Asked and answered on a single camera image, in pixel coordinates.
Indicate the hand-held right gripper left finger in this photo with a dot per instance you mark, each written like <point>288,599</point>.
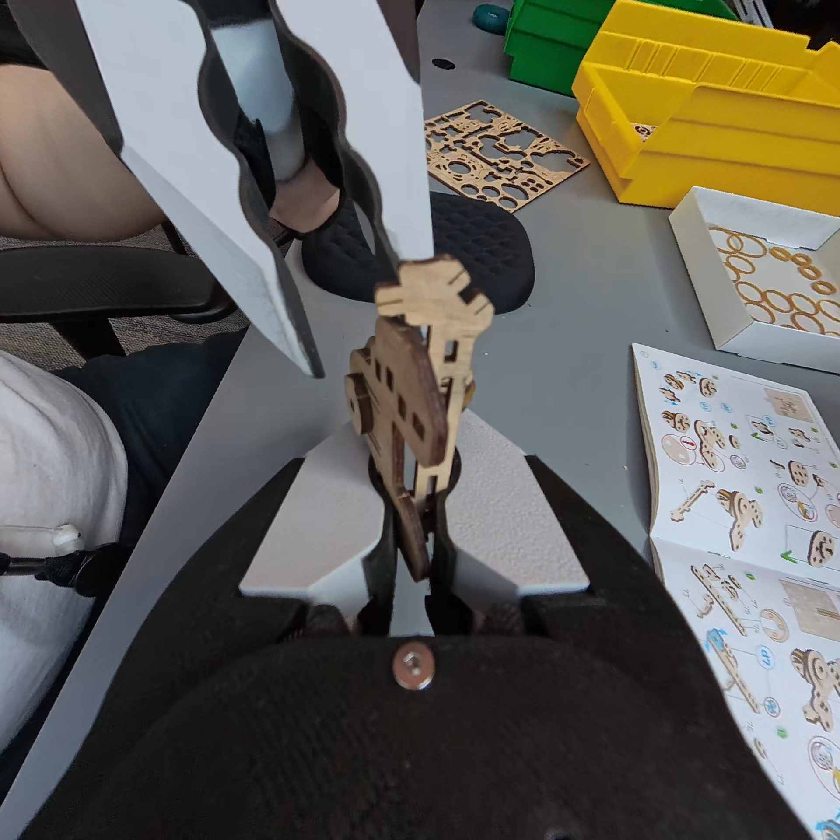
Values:
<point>308,525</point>

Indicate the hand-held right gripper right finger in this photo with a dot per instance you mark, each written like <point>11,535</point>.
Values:
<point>512,525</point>

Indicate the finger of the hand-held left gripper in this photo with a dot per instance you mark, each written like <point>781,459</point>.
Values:
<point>380,98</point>
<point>164,98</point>

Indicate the wooden model assembly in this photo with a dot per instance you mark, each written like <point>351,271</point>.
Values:
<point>407,407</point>

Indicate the person's left forearm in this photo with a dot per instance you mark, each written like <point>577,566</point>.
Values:
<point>65,164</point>

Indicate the teal round object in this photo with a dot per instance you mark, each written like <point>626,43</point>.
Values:
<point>492,18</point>

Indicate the laser-cut plywood sheet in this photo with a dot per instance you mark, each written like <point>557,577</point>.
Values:
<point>505,157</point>

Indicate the green plastic bin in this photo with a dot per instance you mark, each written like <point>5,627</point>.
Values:
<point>551,46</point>

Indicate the person's dark pants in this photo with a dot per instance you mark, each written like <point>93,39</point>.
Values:
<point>170,407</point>

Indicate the black office chair armrest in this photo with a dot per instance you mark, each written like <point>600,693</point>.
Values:
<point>98,282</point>

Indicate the open instruction booklet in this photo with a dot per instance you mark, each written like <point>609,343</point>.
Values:
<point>741,525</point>

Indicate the person's white shirt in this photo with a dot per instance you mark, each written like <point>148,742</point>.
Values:
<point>52,459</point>

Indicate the small wooden part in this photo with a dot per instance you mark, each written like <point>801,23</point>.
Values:
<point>644,131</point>

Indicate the white cardboard box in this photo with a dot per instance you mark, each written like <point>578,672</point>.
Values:
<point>695,275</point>

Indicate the yellow plastic bin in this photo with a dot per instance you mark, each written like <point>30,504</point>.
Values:
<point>722,131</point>

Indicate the pile of wooden rings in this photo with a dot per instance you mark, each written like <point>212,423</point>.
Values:
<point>774,289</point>

